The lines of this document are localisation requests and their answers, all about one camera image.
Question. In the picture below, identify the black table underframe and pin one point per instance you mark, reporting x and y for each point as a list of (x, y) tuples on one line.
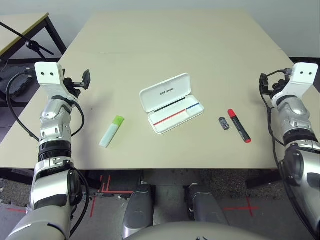
[(265, 181)]

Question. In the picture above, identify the grey robot leg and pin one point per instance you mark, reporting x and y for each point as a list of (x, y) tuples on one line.
[(138, 207), (205, 205)]

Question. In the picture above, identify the red tape cross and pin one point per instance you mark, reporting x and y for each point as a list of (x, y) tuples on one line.
[(250, 207)]

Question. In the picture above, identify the green capped highlighter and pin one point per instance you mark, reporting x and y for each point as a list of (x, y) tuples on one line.
[(110, 132)]

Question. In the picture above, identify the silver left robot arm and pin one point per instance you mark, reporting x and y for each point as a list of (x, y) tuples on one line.
[(53, 112)]

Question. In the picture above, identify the grey right robot leg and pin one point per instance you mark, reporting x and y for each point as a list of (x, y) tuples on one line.
[(205, 205)]

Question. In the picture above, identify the beige side table black legs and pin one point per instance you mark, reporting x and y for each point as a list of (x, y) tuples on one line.
[(22, 25)]

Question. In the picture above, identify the white plastic pencil case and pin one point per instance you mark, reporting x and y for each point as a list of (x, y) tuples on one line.
[(170, 92)]

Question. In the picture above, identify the grey left robot leg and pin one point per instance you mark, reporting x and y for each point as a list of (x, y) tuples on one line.
[(138, 207)]

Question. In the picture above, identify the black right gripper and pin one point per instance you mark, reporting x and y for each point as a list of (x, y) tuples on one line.
[(277, 88)]

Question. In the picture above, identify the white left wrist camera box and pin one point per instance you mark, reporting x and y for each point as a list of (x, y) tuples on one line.
[(48, 75)]

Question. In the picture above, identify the black tripod stand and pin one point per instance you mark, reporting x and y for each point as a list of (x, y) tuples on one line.
[(32, 45)]

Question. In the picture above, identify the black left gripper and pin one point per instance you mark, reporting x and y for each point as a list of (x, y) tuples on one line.
[(70, 86)]

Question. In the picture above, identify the grey robot torso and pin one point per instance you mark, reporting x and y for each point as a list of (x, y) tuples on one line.
[(187, 232)]

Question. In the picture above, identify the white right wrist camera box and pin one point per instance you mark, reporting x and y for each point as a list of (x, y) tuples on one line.
[(302, 75)]

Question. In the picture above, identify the black marker with red cap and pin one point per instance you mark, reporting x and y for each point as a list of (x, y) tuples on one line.
[(238, 126)]

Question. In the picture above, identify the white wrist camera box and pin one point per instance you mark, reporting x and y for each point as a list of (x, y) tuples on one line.
[(48, 75), (302, 75)]

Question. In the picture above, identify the black foam floor mat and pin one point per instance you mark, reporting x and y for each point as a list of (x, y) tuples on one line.
[(21, 87)]

